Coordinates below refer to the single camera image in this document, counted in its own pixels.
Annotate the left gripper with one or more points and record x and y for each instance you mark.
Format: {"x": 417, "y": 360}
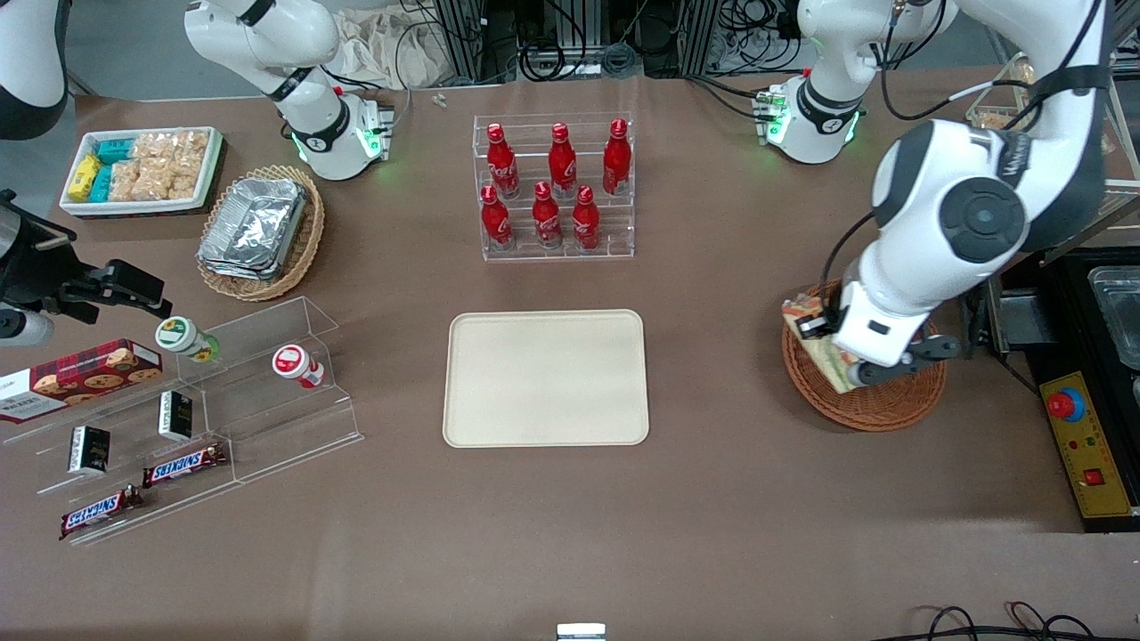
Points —
{"x": 834, "y": 319}

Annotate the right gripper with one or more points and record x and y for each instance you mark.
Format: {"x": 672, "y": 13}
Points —
{"x": 34, "y": 260}

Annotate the triangular sandwich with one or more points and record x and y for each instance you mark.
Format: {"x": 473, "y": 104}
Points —
{"x": 828, "y": 365}

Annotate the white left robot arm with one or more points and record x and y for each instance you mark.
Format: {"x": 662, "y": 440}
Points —
{"x": 980, "y": 214}

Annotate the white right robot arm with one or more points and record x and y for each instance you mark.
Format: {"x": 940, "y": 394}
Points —
{"x": 316, "y": 133}

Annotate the brown round wicker basket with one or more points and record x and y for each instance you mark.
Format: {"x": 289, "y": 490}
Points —
{"x": 891, "y": 409}

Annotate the light oval wicker basket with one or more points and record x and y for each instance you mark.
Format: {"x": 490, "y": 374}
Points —
{"x": 307, "y": 245}

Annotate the beige plastic tray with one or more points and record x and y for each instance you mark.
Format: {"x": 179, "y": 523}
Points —
{"x": 545, "y": 378}

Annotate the green lid cup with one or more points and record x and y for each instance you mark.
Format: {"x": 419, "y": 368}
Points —
{"x": 178, "y": 336}

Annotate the white plastic bin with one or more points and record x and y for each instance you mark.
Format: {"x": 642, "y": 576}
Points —
{"x": 134, "y": 206}

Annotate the red tartan cookie box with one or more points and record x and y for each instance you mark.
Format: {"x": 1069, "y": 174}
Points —
{"x": 80, "y": 378}

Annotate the clear bag of crackers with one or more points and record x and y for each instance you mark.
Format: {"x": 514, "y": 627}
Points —
{"x": 125, "y": 181}
{"x": 169, "y": 144}
{"x": 187, "y": 176}
{"x": 153, "y": 181}

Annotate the teal snack packet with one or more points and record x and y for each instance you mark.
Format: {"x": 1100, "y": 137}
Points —
{"x": 113, "y": 150}
{"x": 101, "y": 183}

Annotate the small black box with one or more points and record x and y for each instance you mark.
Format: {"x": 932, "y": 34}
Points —
{"x": 175, "y": 416}
{"x": 89, "y": 450}

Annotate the stack of foil trays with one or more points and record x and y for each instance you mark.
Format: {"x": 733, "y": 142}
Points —
{"x": 254, "y": 227}

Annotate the yellow snack packet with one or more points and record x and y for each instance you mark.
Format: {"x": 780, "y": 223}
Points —
{"x": 83, "y": 176}

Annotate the red lid cup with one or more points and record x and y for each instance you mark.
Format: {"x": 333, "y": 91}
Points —
{"x": 292, "y": 362}

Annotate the snickers bar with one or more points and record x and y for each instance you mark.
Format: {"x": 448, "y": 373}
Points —
{"x": 96, "y": 512}
{"x": 183, "y": 465}

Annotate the clear acrylic step shelf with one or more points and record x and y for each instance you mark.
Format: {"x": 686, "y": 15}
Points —
{"x": 267, "y": 418}

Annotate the dark grey box device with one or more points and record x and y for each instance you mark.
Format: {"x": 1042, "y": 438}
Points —
{"x": 1024, "y": 322}

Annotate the red emergency stop button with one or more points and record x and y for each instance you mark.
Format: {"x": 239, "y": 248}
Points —
{"x": 1064, "y": 405}

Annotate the black platform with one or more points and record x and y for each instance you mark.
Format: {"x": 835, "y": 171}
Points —
{"x": 1069, "y": 303}

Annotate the clear acrylic bottle rack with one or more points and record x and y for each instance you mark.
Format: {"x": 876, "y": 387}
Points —
{"x": 614, "y": 227}

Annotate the yellow control panel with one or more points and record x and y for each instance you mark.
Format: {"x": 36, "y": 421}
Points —
{"x": 1091, "y": 450}

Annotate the clear bag of fried snacks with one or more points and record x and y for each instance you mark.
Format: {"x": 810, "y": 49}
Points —
{"x": 993, "y": 117}
{"x": 1024, "y": 73}

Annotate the clear plastic container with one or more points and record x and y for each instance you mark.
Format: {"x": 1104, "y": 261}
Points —
{"x": 1118, "y": 316}

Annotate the red cola bottle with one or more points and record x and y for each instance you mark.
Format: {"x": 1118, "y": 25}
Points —
{"x": 585, "y": 223}
{"x": 495, "y": 223}
{"x": 561, "y": 165}
{"x": 616, "y": 160}
{"x": 502, "y": 165}
{"x": 547, "y": 218}

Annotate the cream cloth bag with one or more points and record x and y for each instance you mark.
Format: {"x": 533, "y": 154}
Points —
{"x": 392, "y": 49}

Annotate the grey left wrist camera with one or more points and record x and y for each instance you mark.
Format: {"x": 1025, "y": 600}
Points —
{"x": 935, "y": 349}

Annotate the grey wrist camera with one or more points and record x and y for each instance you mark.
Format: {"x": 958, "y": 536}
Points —
{"x": 22, "y": 328}
{"x": 935, "y": 349}

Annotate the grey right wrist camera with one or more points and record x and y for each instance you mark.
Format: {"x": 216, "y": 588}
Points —
{"x": 22, "y": 328}

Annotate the aluminium frame post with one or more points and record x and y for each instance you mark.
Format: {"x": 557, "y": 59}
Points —
{"x": 461, "y": 40}
{"x": 704, "y": 36}

